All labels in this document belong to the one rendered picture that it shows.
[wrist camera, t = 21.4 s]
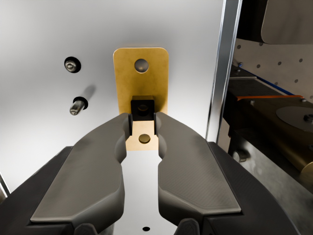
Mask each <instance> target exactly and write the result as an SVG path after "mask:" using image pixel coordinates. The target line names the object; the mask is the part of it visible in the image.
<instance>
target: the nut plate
mask: <svg viewBox="0 0 313 235"><path fill-rule="evenodd" d="M138 59H144V60H146V61H147V63H148V65H149V67H148V69H147V70H146V71H145V72H138V71H137V70H136V69H135V62H136V61H137V60H138ZM113 61H114V70H115V79H116V91H117V100H118V109H119V114H122V113H128V114H129V113H131V114H132V118H133V130H132V136H130V137H129V138H128V139H127V141H126V150H127V151H150V150H158V137H157V136H156V135H154V113H157V112H163V113H165V114H168V72H169V55H168V52H167V51H166V50H165V49H164V48H119V49H117V50H116V51H115V52H114V54H113ZM140 105H146V106H147V107H148V108H147V109H145V110H141V109H139V108H138V107H139V106H140ZM141 134H148V135H149V136H150V140H149V141H147V142H142V141H140V140H139V136H140V135H141Z"/></svg>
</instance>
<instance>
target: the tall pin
mask: <svg viewBox="0 0 313 235"><path fill-rule="evenodd" d="M87 103H88V102H87V100H86V99H85V98H83V97H79V98H78V99H77V100H76V101H75V102H74V103H73V104H72V105H71V107H70V109H69V112H70V114H71V115H73V116H76V115H78V114H80V113H81V111H82V110H83V108H84V107H85V106H86V104H87Z"/></svg>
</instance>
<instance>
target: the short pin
mask: <svg viewBox="0 0 313 235"><path fill-rule="evenodd" d="M65 67H66V69H67V70H68V71H71V72H72V71H75V70H76V69H78V68H79V67H81V63H80V61H79V60H78V59H77V58H73V59H71V60H69V61H67V62H66V63H65Z"/></svg>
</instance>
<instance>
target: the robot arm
mask: <svg viewBox="0 0 313 235"><path fill-rule="evenodd" d="M132 130H133V118H132V114H131V113H129V114H128V113H122V114H120V115H118V116H116V117H115V118H113V119H111V120H109V121H107V122H106V123H103V124H102V125H100V126H98V127H96V128H95V129H93V130H92V131H90V132H89V133H87V134H86V135H85V136H83V137H82V138H81V139H80V140H79V141H77V142H76V143H75V144H74V145H73V146H65V147H64V148H63V149H62V150H61V151H59V152H58V153H57V154H56V155H55V156H53V157H52V159H50V160H49V161H48V162H47V163H46V164H44V165H43V166H42V167H41V168H40V169H38V170H37V171H36V172H35V173H34V174H32V175H31V176H30V177H29V178H28V179H27V180H25V181H24V182H23V183H22V184H21V185H19V186H18V187H17V188H16V189H15V190H14V191H13V192H11V193H10V194H9V195H8V196H7V197H6V198H5V199H4V200H3V201H2V202H1V203H0V235H101V232H102V231H103V230H105V229H106V228H108V227H109V226H110V225H112V224H113V223H115V222H116V221H118V220H119V219H120V218H121V217H122V215H123V213H124V202H125V189H124V181H123V172H122V165H121V163H122V162H123V160H124V159H125V158H126V157H127V151H126V141H127V139H128V138H129V137H130V136H132ZM154 135H156V136H157V137H158V156H159V157H160V158H161V159H162V161H161V162H160V163H159V164H158V211H159V213H160V215H161V216H162V217H163V218H164V219H166V220H167V221H169V222H171V223H172V224H174V225H175V226H177V229H176V231H175V233H174V235H301V234H300V232H299V231H298V229H297V228H296V226H295V224H294V223H293V221H292V220H291V218H290V217H289V215H288V214H287V212H286V211H285V210H284V209H283V207H282V206H281V205H280V203H279V202H278V201H277V200H276V199H275V197H274V196H273V195H272V194H271V193H270V192H269V191H268V189H267V188H266V187H265V186H264V185H263V184H262V183H261V182H260V181H258V180H257V179H256V178H255V177H254V176H253V175H252V174H251V173H250V172H248V171H247V170H246V169H245V168H244V167H243V166H241V165H240V164H239V163H238V162H237V161H236V160H235V159H234V158H233V157H231V156H230V155H229V154H228V153H227V152H226V151H224V150H223V149H222V148H221V147H220V146H219V145H217V144H216V143H215V142H214V141H207V140H206V139H205V138H203V137H202V136H201V135H200V134H199V133H197V132H196V131H195V130H193V129H192V128H190V127H189V126H187V125H185V124H183V123H182V122H180V121H178V120H176V119H174V118H172V117H170V116H168V115H167V114H165V113H163V112H157V113H154Z"/></svg>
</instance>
